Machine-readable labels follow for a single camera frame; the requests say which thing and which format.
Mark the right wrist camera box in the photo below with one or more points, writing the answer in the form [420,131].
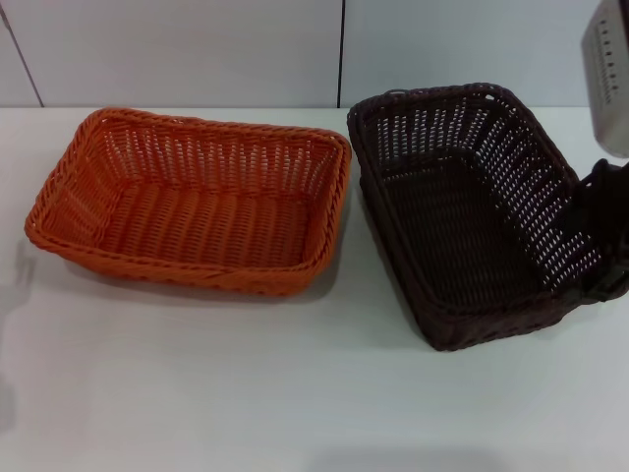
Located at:
[609,74]

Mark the dark brown woven basket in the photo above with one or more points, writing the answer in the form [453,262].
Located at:
[457,231]

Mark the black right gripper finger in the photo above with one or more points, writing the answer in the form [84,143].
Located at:
[607,184]
[609,287]

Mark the orange woven plastic basket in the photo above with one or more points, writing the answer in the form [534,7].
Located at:
[196,221]

